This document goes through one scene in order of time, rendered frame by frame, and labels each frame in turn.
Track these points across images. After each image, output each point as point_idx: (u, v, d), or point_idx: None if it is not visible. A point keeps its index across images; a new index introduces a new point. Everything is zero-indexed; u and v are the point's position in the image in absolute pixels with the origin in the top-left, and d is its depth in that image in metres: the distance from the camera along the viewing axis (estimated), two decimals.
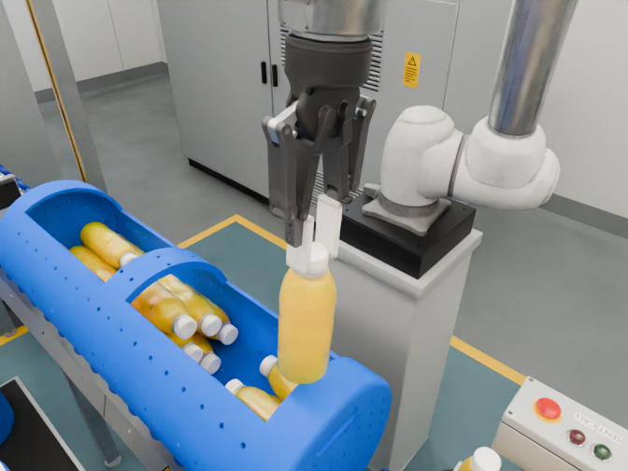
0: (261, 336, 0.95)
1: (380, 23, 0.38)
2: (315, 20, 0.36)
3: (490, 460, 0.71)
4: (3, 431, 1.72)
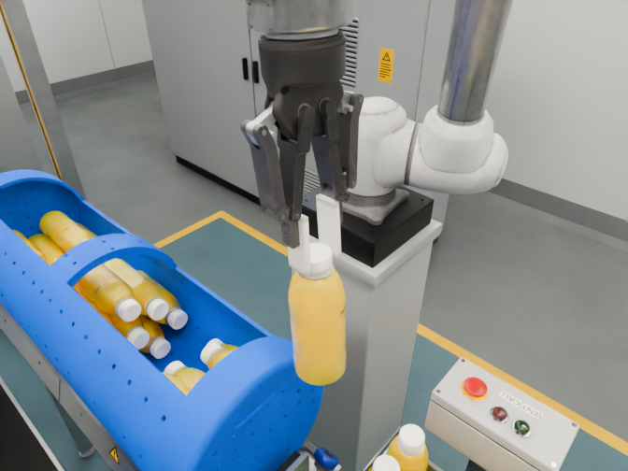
0: (209, 321, 0.97)
1: (346, 16, 0.38)
2: (277, 20, 0.36)
3: (414, 435, 0.73)
4: None
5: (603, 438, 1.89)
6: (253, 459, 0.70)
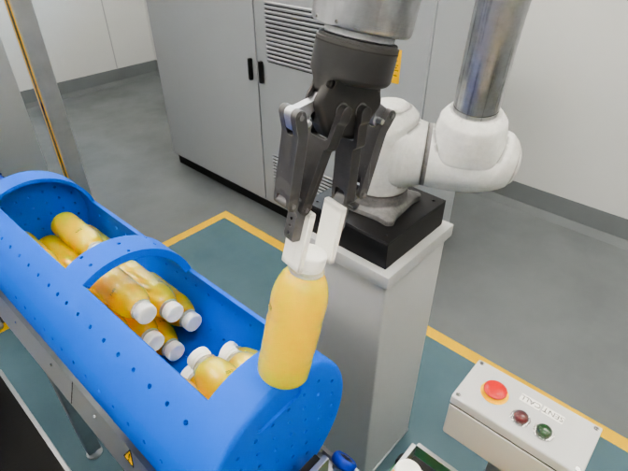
0: (223, 323, 0.97)
1: (408, 30, 0.39)
2: (345, 14, 0.37)
3: (312, 253, 0.52)
4: None
5: (611, 440, 1.88)
6: (274, 463, 0.70)
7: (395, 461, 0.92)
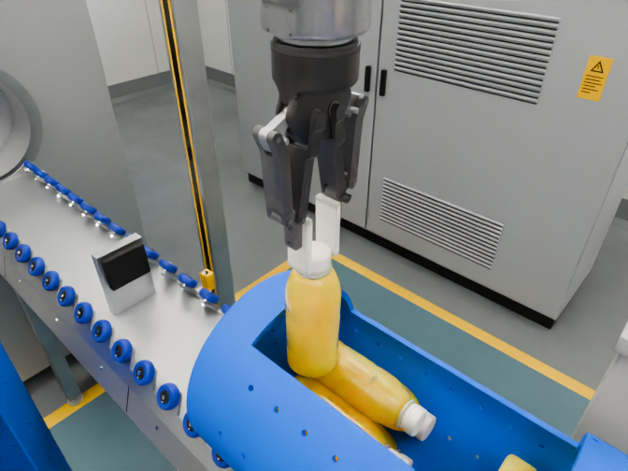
0: None
1: (366, 23, 0.37)
2: (298, 26, 0.35)
3: (316, 251, 0.52)
4: None
5: None
6: None
7: None
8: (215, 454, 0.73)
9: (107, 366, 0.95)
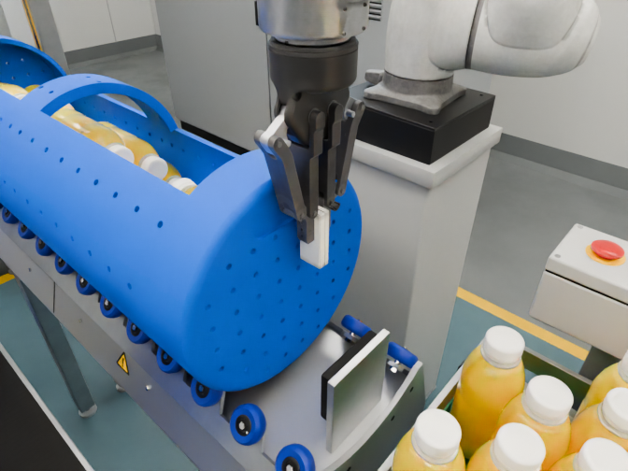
0: None
1: None
2: None
3: None
4: None
5: None
6: (277, 303, 0.54)
7: (458, 368, 0.73)
8: None
9: None
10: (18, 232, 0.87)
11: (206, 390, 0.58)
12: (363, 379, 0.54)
